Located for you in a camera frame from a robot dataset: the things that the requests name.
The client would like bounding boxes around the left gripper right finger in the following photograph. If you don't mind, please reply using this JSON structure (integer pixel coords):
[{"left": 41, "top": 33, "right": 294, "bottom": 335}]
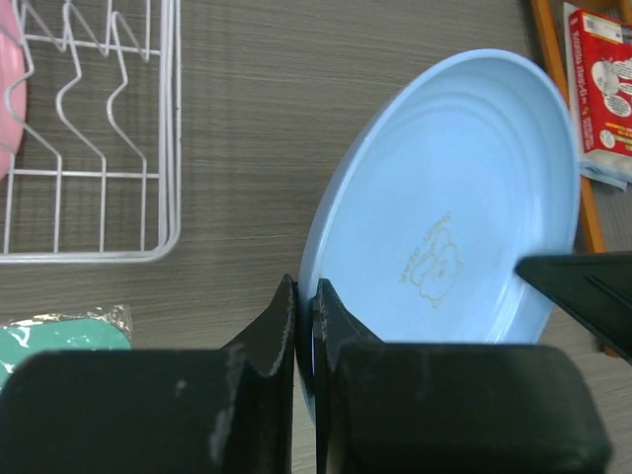
[{"left": 313, "top": 280, "right": 612, "bottom": 473}]

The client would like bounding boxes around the blue plate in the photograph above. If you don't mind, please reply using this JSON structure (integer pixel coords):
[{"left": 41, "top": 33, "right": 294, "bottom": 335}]
[{"left": 296, "top": 48, "right": 580, "bottom": 408}]

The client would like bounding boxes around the teal folding board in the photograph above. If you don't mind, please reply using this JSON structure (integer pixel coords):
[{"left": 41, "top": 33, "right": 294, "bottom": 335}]
[{"left": 1, "top": 305, "right": 132, "bottom": 384}]

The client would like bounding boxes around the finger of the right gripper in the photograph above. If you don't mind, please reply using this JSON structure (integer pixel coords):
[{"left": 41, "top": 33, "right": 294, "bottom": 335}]
[{"left": 514, "top": 252, "right": 631, "bottom": 361}]

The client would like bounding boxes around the pink plate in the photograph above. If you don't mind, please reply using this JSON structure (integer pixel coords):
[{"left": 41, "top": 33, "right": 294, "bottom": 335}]
[{"left": 1, "top": 1, "right": 27, "bottom": 178}]

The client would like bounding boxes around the white wire dish rack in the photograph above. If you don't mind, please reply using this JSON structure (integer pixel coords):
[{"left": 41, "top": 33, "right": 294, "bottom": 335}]
[{"left": 1, "top": 1, "right": 182, "bottom": 266}]

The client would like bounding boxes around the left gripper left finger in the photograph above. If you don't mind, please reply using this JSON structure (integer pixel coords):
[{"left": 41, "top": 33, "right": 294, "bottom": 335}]
[{"left": 1, "top": 276, "right": 296, "bottom": 473}]

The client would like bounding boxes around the red white package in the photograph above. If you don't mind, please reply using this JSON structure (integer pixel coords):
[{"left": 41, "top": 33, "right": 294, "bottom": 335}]
[{"left": 562, "top": 2, "right": 632, "bottom": 193}]

